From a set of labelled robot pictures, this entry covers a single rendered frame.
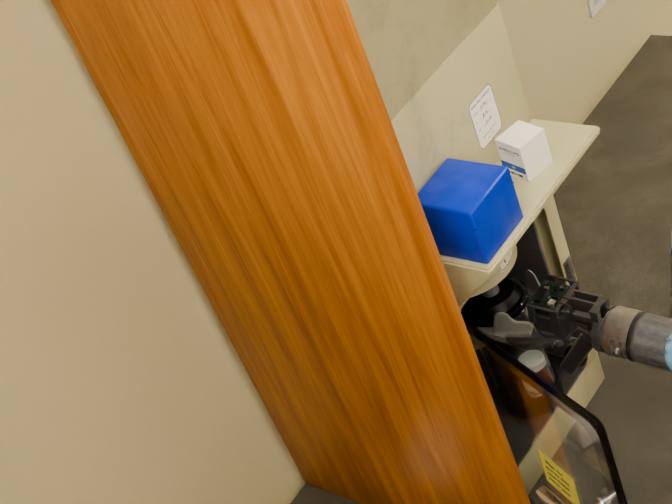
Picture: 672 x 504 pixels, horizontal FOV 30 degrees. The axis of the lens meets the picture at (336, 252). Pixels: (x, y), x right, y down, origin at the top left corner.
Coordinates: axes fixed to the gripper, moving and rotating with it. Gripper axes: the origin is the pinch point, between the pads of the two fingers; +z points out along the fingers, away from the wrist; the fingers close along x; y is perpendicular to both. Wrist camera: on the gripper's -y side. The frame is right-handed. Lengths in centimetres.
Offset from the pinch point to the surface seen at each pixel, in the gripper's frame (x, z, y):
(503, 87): -10.3, -4.3, 37.1
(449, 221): 16.5, -11.2, 36.1
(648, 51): -111, 31, -31
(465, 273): 17.5, -12.0, 27.8
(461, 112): 0.0, -4.2, 40.3
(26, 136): 37, 39, 57
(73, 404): 53, 38, 20
